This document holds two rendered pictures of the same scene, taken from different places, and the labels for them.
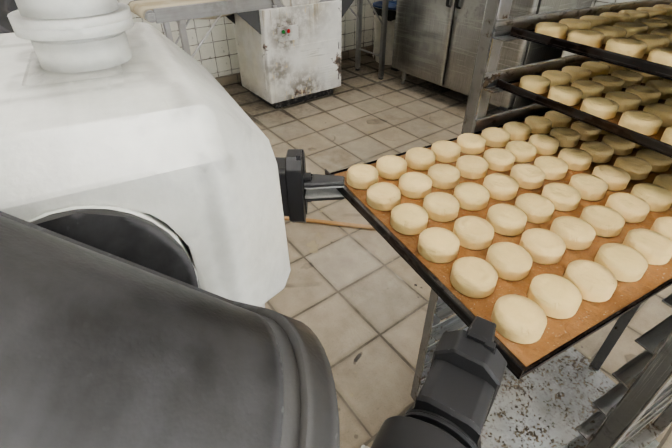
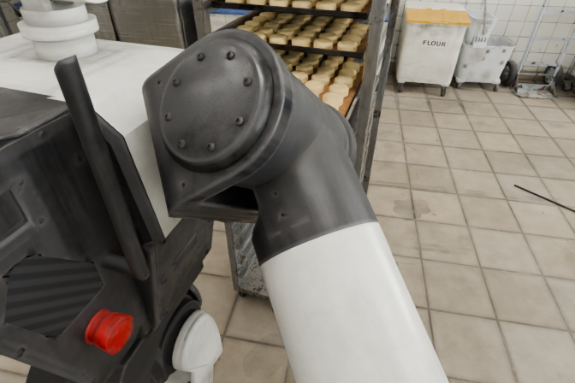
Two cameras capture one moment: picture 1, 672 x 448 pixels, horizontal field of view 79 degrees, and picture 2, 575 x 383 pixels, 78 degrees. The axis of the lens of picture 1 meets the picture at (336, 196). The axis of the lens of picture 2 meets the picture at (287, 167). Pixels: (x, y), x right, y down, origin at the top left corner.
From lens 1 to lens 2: 0.27 m
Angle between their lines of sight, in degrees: 35
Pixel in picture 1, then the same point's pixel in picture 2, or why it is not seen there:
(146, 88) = (148, 51)
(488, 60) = (205, 26)
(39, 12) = (62, 21)
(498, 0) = not seen: outside the picture
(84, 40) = (86, 35)
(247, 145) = not seen: hidden behind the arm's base
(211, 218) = not seen: hidden behind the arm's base
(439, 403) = not seen: hidden behind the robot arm
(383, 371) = (204, 291)
